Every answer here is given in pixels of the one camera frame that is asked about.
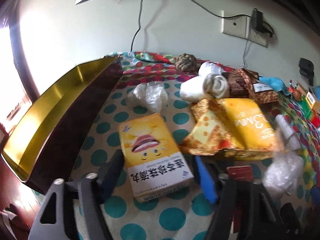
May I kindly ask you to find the red cigarette box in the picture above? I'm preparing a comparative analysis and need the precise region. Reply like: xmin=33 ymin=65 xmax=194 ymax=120
xmin=227 ymin=165 xmax=253 ymax=233

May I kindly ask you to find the yellow medicine box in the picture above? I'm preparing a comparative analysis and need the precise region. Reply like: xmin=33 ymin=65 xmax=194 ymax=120
xmin=119 ymin=113 xmax=194 ymax=202

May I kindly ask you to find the yellow cheese snack bag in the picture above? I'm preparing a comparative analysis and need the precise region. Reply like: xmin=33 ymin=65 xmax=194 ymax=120
xmin=179 ymin=98 xmax=285 ymax=161

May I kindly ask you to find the clear plastic bag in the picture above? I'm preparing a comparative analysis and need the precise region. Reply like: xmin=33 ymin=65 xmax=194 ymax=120
xmin=263 ymin=114 xmax=304 ymax=199
xmin=126 ymin=81 xmax=168 ymax=113

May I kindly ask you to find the white sock front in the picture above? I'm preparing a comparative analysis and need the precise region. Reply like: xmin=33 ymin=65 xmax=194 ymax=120
xmin=180 ymin=76 xmax=212 ymax=102

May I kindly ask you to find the white sock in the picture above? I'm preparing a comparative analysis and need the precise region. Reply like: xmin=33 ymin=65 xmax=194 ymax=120
xmin=180 ymin=76 xmax=212 ymax=102
xmin=198 ymin=62 xmax=224 ymax=76

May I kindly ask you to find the white sock back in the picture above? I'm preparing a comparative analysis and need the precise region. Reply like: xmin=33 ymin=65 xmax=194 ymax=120
xmin=198 ymin=62 xmax=224 ymax=76

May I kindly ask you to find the beige sock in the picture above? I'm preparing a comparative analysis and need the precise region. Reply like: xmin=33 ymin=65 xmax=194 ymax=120
xmin=203 ymin=73 xmax=230 ymax=99

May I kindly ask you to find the gold interior tin box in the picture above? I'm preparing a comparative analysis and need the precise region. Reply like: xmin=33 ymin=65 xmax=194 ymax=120
xmin=2 ymin=56 xmax=123 ymax=194

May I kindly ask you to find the polka dot tablecloth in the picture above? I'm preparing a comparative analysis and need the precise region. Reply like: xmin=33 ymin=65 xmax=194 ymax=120
xmin=32 ymin=51 xmax=320 ymax=240

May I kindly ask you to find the brown snack bag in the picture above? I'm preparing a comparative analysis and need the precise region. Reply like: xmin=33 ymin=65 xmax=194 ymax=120
xmin=222 ymin=68 xmax=278 ymax=105

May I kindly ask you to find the blue cloth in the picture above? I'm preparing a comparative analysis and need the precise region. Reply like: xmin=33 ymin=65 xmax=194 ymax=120
xmin=259 ymin=76 xmax=290 ymax=96

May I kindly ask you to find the green red medicine box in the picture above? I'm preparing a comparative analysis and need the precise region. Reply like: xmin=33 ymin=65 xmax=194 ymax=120
xmin=298 ymin=96 xmax=320 ymax=128

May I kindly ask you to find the orange small medicine box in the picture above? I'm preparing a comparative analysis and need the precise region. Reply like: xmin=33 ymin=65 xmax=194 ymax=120
xmin=305 ymin=92 xmax=320 ymax=113

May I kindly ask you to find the white power socket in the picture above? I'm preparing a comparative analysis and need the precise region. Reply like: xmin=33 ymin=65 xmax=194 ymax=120
xmin=248 ymin=29 xmax=267 ymax=48

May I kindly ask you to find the black power adapter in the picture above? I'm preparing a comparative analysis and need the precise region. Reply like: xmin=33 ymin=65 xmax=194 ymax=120
xmin=251 ymin=8 xmax=264 ymax=33

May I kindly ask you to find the black adapter cable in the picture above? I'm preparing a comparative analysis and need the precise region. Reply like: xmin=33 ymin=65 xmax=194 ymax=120
xmin=241 ymin=31 xmax=252 ymax=68

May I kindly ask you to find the black clamp mount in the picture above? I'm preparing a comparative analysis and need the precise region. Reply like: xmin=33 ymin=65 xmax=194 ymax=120
xmin=298 ymin=58 xmax=315 ymax=87

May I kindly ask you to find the white wall plate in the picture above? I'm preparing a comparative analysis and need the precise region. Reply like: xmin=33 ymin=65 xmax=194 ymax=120
xmin=221 ymin=10 xmax=247 ymax=39

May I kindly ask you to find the black cable left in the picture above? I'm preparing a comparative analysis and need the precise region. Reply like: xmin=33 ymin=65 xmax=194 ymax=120
xmin=130 ymin=0 xmax=158 ymax=53

